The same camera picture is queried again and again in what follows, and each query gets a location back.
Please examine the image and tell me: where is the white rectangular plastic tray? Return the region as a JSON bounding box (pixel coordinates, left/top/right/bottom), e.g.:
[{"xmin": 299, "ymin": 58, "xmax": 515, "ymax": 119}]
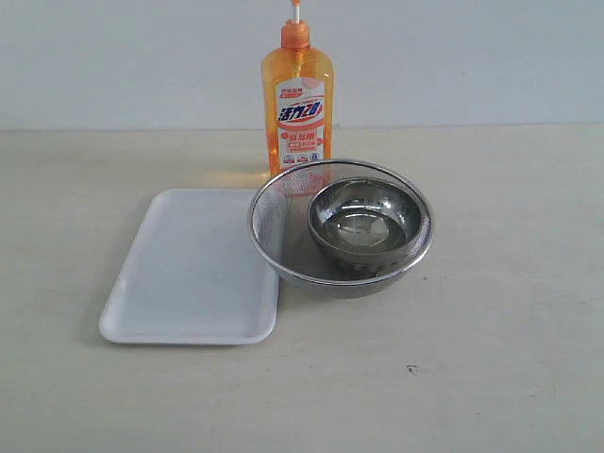
[{"xmin": 99, "ymin": 189, "xmax": 278, "ymax": 345}]

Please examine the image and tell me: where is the orange dish soap bottle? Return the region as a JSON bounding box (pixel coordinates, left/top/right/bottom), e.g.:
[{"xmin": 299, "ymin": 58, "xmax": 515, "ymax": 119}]
[{"xmin": 260, "ymin": 1, "xmax": 335, "ymax": 176}]

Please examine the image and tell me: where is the steel mesh strainer basket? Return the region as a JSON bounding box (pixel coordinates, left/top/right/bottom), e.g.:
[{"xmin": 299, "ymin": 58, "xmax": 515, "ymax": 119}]
[{"xmin": 248, "ymin": 159, "xmax": 434, "ymax": 299}]

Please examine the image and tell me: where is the small stainless steel bowl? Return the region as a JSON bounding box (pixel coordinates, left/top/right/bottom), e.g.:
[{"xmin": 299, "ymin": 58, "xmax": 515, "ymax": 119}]
[{"xmin": 308, "ymin": 176, "xmax": 430, "ymax": 273}]

